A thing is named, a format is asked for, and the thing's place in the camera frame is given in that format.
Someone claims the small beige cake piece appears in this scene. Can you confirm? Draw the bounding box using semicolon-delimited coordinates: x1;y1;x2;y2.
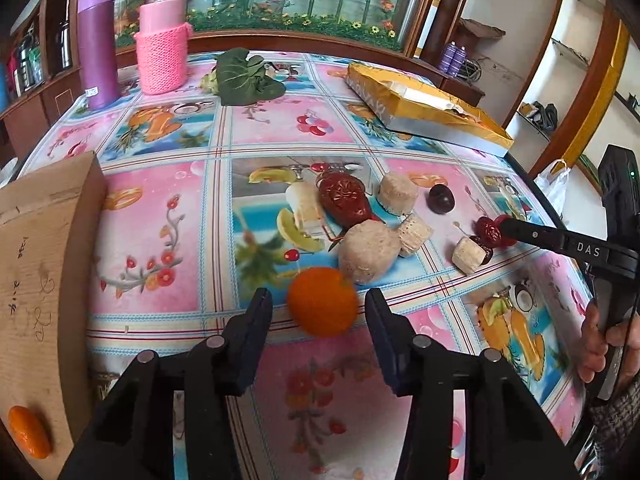
451;236;488;276
397;212;435;258

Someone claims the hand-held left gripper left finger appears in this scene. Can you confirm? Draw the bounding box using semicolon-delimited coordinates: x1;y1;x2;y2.
60;287;273;480

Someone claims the pink knit-sleeved bottle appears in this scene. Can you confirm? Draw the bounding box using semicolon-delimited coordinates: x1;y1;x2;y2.
132;0;193;96

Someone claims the steel thermos pot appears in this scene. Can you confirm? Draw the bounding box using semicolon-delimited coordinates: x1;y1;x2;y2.
55;20;73;73

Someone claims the purple thermos flask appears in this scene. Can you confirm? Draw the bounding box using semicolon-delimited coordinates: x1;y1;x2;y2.
76;0;121;111

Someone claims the person's right forearm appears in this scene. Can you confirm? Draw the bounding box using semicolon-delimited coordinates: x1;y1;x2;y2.
587;385;640;461

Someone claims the large beige round cake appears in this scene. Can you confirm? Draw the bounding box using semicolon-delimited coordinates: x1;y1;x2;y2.
338;220;402;284

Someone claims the wooden sideboard cabinet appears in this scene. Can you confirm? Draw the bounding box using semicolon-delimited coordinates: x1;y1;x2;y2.
0;0;83;166

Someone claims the green leafy vegetable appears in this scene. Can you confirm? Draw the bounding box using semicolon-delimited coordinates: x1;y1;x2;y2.
212;47;287;107

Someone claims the yellow flat box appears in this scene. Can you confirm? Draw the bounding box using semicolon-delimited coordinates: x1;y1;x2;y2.
345;61;516;157

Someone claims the small orange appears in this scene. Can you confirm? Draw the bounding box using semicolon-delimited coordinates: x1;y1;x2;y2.
7;405;52;459

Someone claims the red tomato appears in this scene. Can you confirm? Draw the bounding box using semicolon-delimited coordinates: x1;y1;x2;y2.
492;214;518;249

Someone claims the fruit-print plastic tablecloth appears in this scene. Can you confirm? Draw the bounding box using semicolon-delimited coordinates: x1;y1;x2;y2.
20;50;593;480

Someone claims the pair of dark shoes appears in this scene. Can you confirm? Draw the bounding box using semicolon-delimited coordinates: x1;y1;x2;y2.
517;101;558;136

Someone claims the person's right hand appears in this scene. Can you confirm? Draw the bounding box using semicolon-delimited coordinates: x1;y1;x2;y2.
576;305;640;391

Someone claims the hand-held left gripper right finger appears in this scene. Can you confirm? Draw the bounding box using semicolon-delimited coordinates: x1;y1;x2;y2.
365;287;581;480

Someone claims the shallow cardboard box tray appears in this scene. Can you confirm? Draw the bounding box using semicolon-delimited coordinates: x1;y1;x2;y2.
0;151;108;480

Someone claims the dark purple plum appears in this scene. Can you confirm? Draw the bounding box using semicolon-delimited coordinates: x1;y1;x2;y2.
427;183;456;215

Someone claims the white plastic bag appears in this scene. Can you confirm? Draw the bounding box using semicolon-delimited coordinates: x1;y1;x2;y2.
532;159;573;221

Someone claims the large tangerine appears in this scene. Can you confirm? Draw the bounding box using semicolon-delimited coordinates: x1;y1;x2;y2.
286;266;360;337

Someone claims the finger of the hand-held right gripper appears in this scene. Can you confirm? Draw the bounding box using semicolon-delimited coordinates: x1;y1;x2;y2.
499;215;565;257

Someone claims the pale beige cake piece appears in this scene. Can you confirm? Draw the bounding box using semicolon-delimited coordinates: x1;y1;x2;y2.
285;180;326;228

